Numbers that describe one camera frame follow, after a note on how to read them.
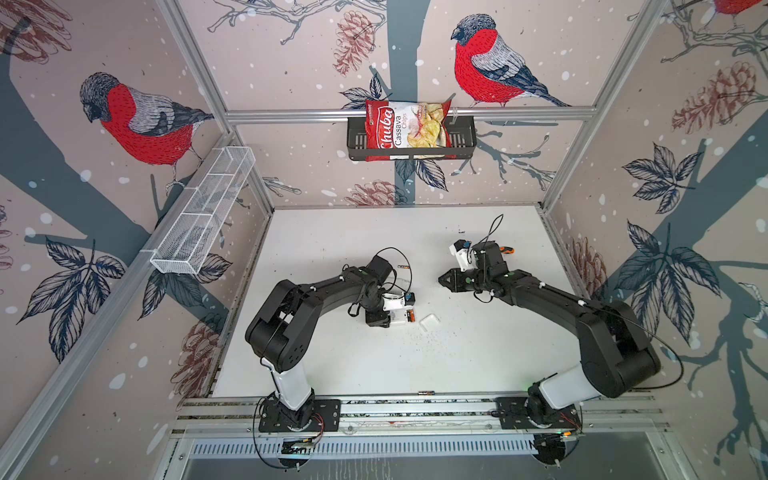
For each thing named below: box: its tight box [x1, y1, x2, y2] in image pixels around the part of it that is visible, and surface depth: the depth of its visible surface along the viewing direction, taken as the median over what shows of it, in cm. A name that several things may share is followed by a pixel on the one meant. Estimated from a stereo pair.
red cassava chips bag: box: [365, 99, 456, 162], surface depth 89 cm
